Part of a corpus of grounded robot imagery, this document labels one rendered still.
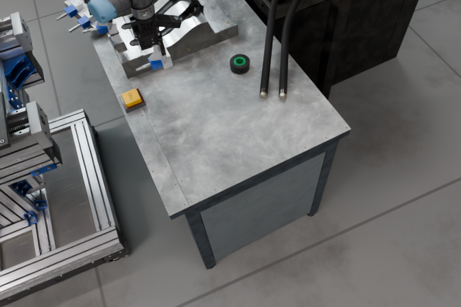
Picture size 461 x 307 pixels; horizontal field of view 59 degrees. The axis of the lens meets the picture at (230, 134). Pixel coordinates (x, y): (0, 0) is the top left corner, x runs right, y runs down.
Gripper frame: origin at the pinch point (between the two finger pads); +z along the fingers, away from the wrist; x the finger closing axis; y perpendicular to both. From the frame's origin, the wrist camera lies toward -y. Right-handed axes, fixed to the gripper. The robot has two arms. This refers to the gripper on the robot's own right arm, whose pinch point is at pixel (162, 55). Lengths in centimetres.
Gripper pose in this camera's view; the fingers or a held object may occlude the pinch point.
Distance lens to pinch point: 153.5
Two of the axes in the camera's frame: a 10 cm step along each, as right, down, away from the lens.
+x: 4.5, 7.3, -5.2
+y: -8.9, 4.0, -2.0
